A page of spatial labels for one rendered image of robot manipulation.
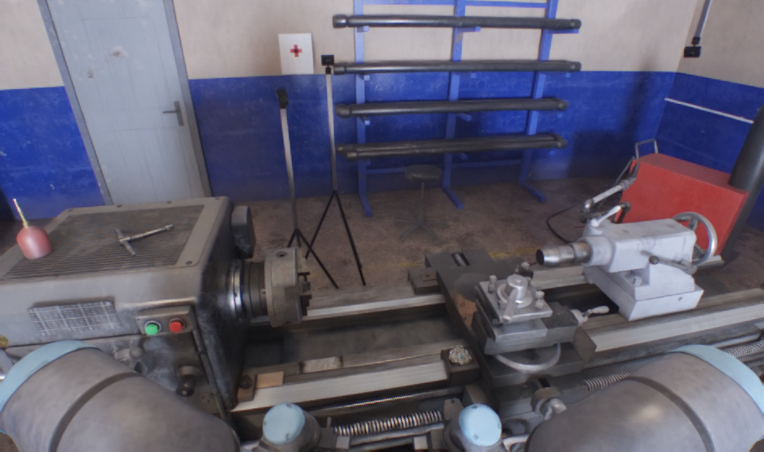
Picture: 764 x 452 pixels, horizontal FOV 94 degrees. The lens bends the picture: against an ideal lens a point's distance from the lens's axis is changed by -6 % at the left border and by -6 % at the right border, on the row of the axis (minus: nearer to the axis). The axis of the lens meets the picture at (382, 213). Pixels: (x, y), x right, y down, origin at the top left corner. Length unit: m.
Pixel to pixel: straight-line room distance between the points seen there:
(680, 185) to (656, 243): 2.17
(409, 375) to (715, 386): 0.97
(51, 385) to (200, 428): 0.16
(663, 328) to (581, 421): 1.38
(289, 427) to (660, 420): 0.74
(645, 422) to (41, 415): 0.58
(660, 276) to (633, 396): 1.34
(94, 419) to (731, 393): 0.63
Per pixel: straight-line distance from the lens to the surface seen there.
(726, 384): 0.55
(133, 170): 4.62
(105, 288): 1.12
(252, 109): 4.16
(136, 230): 1.29
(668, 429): 0.47
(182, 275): 1.05
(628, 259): 1.68
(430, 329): 1.66
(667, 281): 1.84
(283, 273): 1.19
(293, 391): 1.34
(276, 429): 1.00
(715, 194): 3.81
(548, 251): 1.51
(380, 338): 1.62
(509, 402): 1.30
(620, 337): 1.70
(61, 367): 0.54
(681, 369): 0.53
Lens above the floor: 1.89
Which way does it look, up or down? 28 degrees down
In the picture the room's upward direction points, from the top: straight up
